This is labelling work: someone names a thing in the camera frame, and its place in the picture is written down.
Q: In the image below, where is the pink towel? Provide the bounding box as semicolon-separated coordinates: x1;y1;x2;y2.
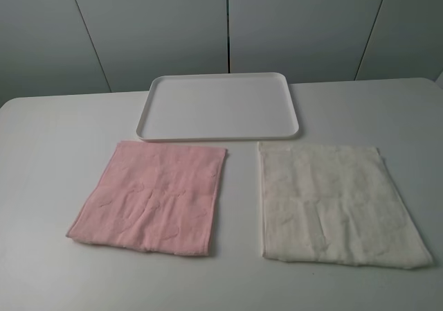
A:
66;141;227;256

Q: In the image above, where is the cream white towel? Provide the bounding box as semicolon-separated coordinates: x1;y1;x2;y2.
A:
257;141;433;269

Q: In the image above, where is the white plastic tray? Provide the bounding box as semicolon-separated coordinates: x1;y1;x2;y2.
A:
136;72;300;142

